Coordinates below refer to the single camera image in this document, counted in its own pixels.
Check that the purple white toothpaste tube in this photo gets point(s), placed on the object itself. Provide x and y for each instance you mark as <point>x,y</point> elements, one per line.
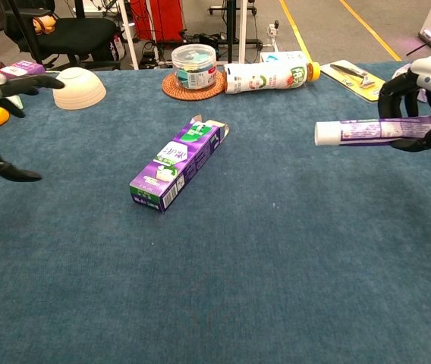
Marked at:
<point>363,130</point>

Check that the purple toothpaste carton box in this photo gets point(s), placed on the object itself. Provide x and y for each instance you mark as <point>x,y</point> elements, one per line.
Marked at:
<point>173,167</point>

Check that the small purple box left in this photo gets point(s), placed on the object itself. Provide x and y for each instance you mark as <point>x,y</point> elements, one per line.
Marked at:
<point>22,68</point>

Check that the white bottle yellow cap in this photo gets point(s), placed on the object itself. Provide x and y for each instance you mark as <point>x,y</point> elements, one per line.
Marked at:
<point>261,77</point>

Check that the pale green white brush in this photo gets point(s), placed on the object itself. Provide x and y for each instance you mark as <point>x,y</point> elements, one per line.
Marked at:
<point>17,101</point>

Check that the small purple white carton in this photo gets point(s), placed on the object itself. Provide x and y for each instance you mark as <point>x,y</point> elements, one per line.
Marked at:
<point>401,70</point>

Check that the brown yellow plush toy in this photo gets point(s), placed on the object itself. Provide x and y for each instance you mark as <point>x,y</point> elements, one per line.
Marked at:
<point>44,24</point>

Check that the razor on yellow card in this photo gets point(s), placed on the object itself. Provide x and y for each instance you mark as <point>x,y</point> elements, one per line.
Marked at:
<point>348,74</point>

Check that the white upturned bowl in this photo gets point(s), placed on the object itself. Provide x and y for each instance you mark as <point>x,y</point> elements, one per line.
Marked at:
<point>82,91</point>

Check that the black office chair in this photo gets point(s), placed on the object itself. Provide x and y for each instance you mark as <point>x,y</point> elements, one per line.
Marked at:
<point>75,32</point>

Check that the white black printed bag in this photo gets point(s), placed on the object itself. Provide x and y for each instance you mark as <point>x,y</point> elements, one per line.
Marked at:
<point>117,47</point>

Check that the white tissue pack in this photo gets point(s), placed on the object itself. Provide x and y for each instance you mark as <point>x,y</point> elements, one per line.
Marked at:
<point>276,57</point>

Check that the white power strip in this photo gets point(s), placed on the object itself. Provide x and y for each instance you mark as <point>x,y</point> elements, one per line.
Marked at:
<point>273,32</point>

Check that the round woven coaster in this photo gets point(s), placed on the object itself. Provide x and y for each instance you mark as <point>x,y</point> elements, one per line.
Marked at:
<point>173,93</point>

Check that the red cabinet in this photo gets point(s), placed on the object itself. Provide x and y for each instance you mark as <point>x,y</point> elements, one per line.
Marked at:
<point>162,19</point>

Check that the clear plastic jar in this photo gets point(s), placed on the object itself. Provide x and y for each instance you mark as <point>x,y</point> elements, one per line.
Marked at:
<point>194,66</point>

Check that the black wheeled stand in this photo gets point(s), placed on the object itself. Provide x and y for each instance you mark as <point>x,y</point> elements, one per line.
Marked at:
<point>231,26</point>

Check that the blue table cloth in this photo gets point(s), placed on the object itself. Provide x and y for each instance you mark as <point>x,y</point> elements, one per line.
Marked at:
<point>215,284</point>

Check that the white metal post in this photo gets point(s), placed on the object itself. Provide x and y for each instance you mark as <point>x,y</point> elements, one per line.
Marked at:
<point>243,30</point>
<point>129,34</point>

